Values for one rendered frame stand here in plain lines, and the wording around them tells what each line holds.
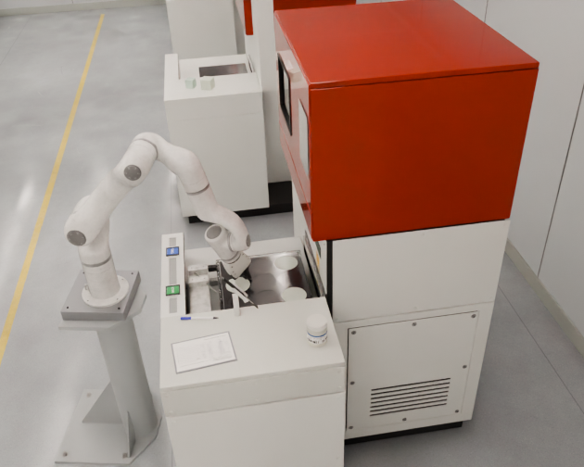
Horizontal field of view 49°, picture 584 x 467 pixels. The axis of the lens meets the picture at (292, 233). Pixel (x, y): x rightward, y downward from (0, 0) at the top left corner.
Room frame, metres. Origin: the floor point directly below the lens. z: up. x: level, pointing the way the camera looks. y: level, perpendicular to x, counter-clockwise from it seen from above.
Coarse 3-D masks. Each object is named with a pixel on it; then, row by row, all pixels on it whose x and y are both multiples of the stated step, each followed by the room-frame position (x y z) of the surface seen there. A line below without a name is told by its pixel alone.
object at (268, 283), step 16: (272, 256) 2.19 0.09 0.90; (224, 272) 2.09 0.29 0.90; (256, 272) 2.08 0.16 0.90; (272, 272) 2.08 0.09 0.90; (288, 272) 2.07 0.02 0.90; (224, 288) 1.99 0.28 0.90; (256, 288) 1.98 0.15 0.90; (272, 288) 1.97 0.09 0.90; (304, 288) 1.97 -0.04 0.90; (224, 304) 1.89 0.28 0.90; (240, 304) 1.89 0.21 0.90; (256, 304) 1.88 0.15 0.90
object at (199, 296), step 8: (208, 272) 2.13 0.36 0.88; (192, 288) 2.02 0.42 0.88; (200, 288) 2.02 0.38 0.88; (208, 288) 2.02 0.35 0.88; (192, 296) 1.97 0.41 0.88; (200, 296) 1.97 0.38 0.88; (208, 296) 1.97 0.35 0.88; (192, 304) 1.92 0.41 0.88; (200, 304) 1.92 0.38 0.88; (208, 304) 1.92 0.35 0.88; (192, 312) 1.87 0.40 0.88; (200, 312) 1.87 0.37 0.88
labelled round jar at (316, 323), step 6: (312, 318) 1.62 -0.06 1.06; (318, 318) 1.61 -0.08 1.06; (324, 318) 1.61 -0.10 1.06; (312, 324) 1.58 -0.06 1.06; (318, 324) 1.58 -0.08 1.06; (324, 324) 1.58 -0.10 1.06; (312, 330) 1.57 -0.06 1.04; (318, 330) 1.57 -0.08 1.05; (324, 330) 1.58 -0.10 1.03; (312, 336) 1.57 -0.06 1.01; (318, 336) 1.57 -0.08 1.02; (324, 336) 1.58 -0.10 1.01; (312, 342) 1.57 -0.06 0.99; (318, 342) 1.57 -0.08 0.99; (324, 342) 1.58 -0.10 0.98
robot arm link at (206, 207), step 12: (204, 192) 1.93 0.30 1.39; (192, 204) 1.94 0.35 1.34; (204, 204) 1.92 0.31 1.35; (216, 204) 1.96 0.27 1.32; (204, 216) 1.92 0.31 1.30; (216, 216) 1.93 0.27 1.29; (228, 216) 1.94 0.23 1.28; (228, 228) 1.91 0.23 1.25; (240, 228) 1.92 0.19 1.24; (240, 240) 1.91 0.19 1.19
